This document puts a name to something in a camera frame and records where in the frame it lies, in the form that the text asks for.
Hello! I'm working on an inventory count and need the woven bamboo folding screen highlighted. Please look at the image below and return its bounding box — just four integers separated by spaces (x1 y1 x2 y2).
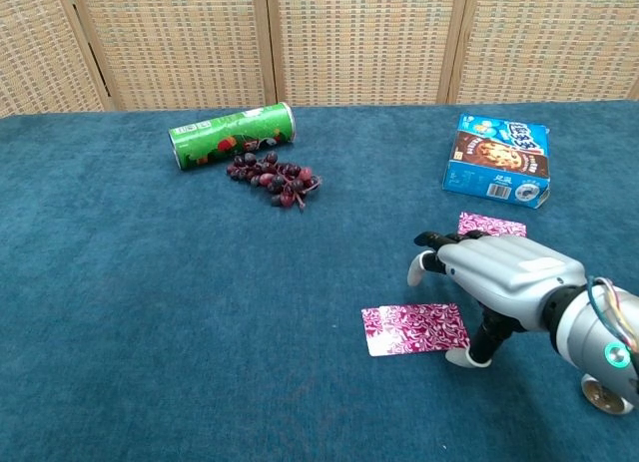
0 0 639 118

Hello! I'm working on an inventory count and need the green chip can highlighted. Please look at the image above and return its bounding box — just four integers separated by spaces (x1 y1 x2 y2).
168 101 298 173

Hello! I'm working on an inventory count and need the bunch of red grapes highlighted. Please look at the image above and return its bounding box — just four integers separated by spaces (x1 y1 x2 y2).
226 151 323 214

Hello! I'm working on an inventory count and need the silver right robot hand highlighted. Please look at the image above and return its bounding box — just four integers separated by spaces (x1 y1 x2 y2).
406 231 588 368

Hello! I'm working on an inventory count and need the blue cookie box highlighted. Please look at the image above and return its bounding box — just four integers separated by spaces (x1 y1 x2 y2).
441 113 552 211

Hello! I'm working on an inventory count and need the blue felt table cover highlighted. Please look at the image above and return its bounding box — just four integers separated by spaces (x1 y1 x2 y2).
0 100 639 462

